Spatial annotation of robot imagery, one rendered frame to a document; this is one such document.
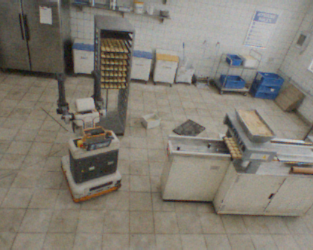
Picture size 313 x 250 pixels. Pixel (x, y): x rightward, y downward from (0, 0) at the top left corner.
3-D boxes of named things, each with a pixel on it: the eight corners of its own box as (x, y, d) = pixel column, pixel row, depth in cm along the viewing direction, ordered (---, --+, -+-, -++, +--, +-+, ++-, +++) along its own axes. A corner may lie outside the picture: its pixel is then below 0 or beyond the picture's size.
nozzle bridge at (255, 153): (241, 135, 327) (250, 114, 307) (264, 174, 268) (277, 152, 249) (217, 133, 322) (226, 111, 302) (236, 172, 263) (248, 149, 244)
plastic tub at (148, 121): (153, 120, 476) (154, 113, 467) (159, 126, 463) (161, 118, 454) (140, 123, 460) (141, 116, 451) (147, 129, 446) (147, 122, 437)
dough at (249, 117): (253, 114, 296) (255, 109, 292) (273, 141, 252) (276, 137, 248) (232, 111, 292) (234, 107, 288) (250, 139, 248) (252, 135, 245)
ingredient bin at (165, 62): (152, 85, 602) (156, 56, 558) (151, 75, 654) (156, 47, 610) (173, 88, 608) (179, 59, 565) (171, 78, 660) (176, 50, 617)
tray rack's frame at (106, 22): (125, 136, 414) (136, 30, 313) (95, 138, 398) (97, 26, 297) (119, 115, 462) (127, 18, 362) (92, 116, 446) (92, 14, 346)
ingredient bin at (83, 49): (72, 77, 569) (71, 45, 525) (76, 67, 620) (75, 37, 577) (96, 79, 579) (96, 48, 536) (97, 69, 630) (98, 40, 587)
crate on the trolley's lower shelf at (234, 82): (236, 82, 664) (238, 75, 652) (243, 88, 634) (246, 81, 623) (218, 81, 648) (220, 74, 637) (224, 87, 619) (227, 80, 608)
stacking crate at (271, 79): (273, 79, 660) (276, 73, 649) (281, 86, 628) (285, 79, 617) (253, 78, 649) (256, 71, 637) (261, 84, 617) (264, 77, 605)
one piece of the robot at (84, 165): (117, 178, 316) (122, 129, 269) (75, 192, 288) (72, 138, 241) (107, 162, 338) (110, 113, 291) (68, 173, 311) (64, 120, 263)
